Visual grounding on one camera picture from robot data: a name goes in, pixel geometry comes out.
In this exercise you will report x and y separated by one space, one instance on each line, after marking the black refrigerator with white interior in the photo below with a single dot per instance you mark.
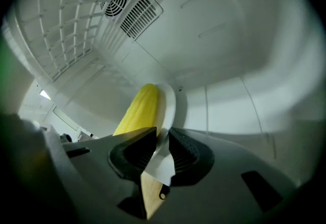
216 52

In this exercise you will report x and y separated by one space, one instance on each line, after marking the white plate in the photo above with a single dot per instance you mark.
170 106

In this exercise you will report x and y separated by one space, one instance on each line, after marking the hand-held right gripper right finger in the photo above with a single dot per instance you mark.
229 169

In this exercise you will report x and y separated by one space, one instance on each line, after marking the yellow corn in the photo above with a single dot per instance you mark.
142 111

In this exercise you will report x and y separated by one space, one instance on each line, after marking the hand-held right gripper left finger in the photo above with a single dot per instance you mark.
96 167

